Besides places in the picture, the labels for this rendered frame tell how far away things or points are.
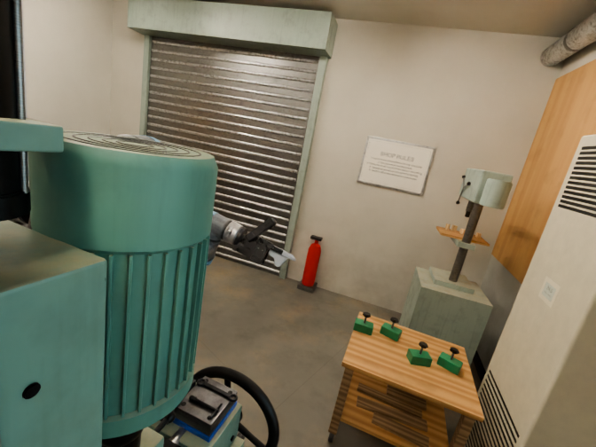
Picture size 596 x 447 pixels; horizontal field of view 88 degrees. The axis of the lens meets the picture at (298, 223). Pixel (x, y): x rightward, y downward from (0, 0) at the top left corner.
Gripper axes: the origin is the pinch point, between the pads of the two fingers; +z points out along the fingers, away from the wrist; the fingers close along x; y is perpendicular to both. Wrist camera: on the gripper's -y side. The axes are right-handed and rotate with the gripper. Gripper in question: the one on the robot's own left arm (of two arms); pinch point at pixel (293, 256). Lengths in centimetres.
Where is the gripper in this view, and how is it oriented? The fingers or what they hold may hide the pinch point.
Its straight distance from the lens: 106.7
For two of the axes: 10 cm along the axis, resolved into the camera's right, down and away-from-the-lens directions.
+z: 8.9, 4.4, -1.1
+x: -0.7, -1.1, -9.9
